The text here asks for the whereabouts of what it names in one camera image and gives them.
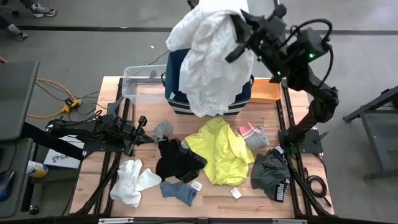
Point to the black metal stand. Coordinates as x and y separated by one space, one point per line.
370 130

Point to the grey computer desk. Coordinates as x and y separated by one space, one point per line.
18 155

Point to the black briefs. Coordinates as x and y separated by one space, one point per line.
174 161

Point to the dark grey side table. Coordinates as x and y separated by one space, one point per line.
17 99

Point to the person's leg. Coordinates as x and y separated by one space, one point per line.
28 3

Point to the person's shoe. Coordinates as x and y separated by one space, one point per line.
43 11
17 32

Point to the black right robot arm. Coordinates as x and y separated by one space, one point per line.
323 99

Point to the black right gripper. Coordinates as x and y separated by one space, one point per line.
267 37

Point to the white yellow spray can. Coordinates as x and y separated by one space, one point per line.
37 169

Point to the white cloth garment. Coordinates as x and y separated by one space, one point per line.
127 183

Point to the navy white striped fabric basket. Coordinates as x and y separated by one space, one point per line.
174 81

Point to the dark grey Puma boxers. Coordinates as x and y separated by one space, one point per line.
269 174

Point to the yellow t-shirt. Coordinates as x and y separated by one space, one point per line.
220 152

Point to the black aluminium table frame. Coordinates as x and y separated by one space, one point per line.
108 199

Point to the clear plastic bin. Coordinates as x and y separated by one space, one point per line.
140 93

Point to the white paper tag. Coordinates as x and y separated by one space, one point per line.
184 145
196 185
236 193

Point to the white printed box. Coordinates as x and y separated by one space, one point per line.
62 160

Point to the orange plastic bin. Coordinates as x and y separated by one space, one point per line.
265 91

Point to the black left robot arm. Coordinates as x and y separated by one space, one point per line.
84 127

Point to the pink striped grey sock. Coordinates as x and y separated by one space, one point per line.
253 137

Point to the white lace garment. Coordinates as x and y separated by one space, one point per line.
205 62

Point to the blue sock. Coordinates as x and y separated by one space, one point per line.
180 191

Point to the silver frame bracket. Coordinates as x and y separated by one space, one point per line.
115 220
289 221

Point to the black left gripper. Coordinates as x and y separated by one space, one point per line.
129 133

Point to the black diagonal frame brace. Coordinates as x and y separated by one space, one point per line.
53 141

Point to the black caster wheel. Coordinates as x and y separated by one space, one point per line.
34 210

